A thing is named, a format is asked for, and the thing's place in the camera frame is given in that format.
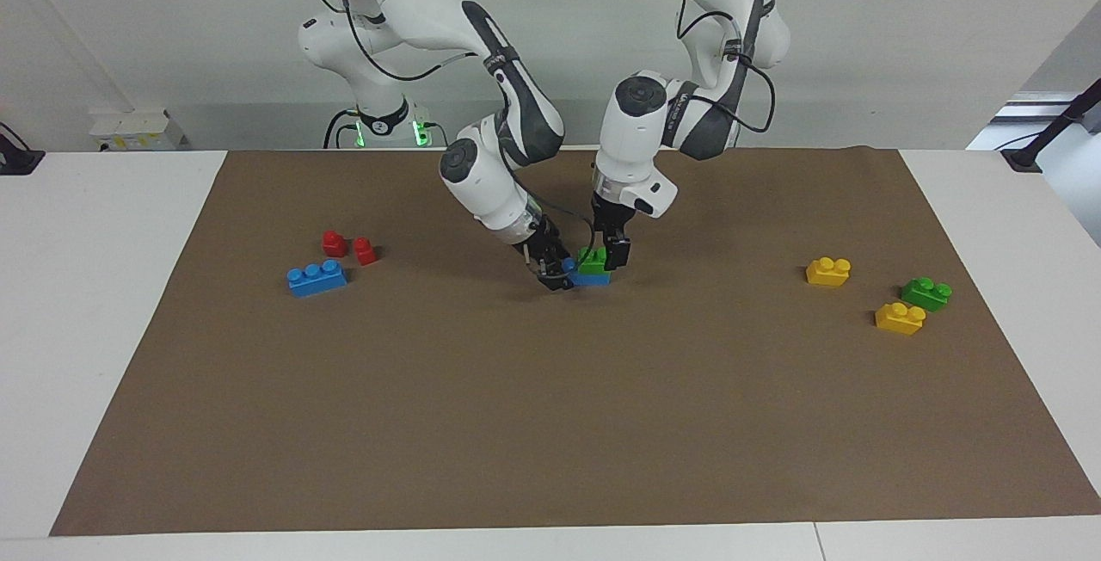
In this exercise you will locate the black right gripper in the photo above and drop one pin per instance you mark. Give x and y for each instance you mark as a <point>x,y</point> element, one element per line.
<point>544,244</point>

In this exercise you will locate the blue three-stud block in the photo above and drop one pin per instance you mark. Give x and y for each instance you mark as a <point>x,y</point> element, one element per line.
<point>316,279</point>
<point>593,279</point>

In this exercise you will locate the black table clamp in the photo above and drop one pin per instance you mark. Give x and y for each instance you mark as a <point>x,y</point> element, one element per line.
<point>17,157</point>

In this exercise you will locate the red one-stud block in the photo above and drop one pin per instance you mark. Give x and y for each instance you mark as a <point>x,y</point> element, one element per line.
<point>334,243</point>
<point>365,252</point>

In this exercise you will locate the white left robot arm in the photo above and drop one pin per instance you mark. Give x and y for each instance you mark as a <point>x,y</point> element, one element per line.
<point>636,131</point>

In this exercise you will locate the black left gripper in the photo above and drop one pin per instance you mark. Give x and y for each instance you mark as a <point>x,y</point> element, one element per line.
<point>615,218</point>

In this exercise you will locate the yellow two-stud block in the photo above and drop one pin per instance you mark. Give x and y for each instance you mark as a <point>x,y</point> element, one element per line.
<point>828,272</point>
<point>900,319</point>

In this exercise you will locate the white power strip box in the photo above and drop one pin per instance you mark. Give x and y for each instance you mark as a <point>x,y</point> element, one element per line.
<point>138,129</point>

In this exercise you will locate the black camera stand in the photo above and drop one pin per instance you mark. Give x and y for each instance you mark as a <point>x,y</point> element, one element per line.
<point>1054,124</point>

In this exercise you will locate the brown table mat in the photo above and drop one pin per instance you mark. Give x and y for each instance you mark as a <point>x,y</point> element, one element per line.
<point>550,415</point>

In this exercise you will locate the green two-stud block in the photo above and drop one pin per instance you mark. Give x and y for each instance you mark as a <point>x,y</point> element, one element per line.
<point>926,294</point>
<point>592,264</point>

